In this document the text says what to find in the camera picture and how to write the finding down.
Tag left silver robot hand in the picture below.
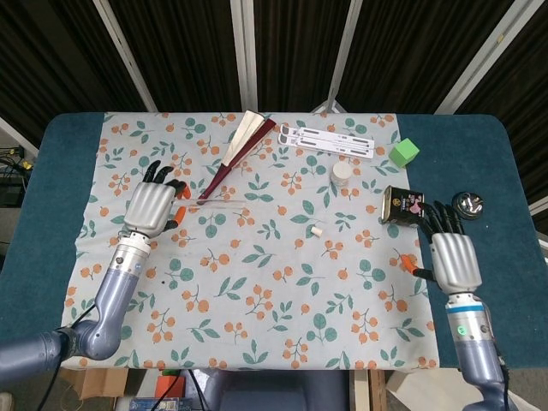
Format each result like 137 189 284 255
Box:
122 160 191 239

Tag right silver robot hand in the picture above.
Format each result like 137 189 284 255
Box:
401 200 484 296

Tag clear glass tube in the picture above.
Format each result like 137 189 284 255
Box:
196 200 251 212

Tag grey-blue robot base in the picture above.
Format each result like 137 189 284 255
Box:
205 368 350 411

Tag metal call bell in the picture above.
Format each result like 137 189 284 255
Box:
452 191 485 219

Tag black luncheon meat can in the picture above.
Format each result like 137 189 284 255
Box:
379 185 427 226

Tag dark red folding fan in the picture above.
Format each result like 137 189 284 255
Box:
199 110 277 201

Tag teal table cover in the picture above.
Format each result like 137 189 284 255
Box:
0 111 548 372

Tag green cube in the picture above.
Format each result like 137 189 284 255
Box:
388 137 420 168

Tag orange fruit print tablecloth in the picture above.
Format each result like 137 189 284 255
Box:
59 111 442 372

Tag small white jar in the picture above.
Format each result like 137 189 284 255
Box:
329 161 353 188

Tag wooden board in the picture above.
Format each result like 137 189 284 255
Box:
348 370 389 411

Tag orange box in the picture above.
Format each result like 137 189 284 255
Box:
154 370 186 399

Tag brown cardboard box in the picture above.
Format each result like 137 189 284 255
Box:
79 367 129 402

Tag blue printed box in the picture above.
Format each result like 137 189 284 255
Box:
128 396 194 411

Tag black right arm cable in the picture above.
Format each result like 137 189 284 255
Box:
485 306 511 389

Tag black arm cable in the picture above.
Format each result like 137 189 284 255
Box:
485 306 511 389
40 306 102 411

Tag black equipment with cables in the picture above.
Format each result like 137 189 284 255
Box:
0 145 38 206

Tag white frame post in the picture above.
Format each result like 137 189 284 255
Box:
316 0 365 113
229 0 259 113
92 0 158 113
434 0 532 115

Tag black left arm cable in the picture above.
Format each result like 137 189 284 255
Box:
40 306 102 411

